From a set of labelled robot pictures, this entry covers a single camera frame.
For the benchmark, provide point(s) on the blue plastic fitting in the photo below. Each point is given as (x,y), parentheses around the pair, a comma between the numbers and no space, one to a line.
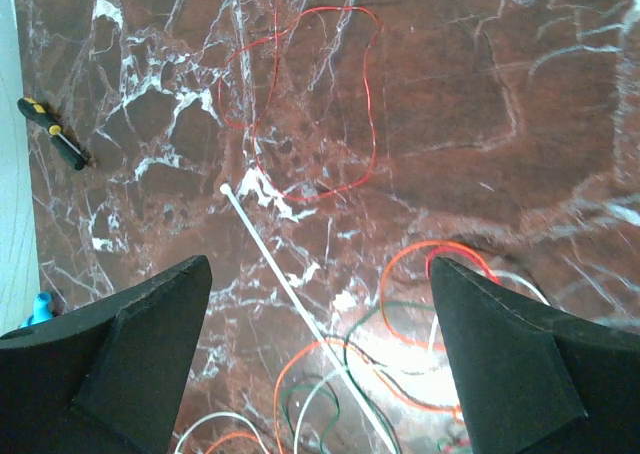
(42,310)

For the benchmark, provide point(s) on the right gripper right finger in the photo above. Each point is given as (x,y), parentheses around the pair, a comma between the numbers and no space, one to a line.
(531,378)

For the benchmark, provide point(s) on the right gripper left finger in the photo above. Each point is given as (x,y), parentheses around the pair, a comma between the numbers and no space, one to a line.
(108,377)

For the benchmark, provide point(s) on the long white zip tie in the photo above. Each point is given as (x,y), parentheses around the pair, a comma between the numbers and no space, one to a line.
(226,190)

